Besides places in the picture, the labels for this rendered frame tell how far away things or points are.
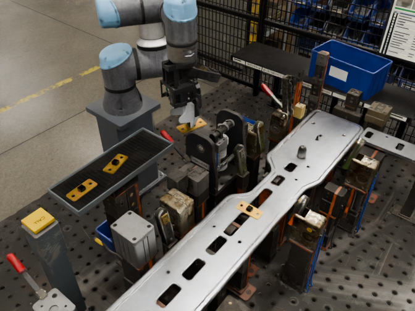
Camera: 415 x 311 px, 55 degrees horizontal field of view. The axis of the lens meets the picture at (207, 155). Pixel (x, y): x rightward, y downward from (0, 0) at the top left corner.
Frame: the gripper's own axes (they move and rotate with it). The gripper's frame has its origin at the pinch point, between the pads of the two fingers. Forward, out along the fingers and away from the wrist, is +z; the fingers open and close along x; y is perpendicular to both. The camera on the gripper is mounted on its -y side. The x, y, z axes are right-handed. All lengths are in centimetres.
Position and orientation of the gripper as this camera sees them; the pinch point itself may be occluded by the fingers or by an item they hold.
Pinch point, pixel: (191, 121)
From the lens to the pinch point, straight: 114.6
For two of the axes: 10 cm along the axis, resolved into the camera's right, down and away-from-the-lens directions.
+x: 5.6, 5.3, -6.4
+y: -8.3, 3.6, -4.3
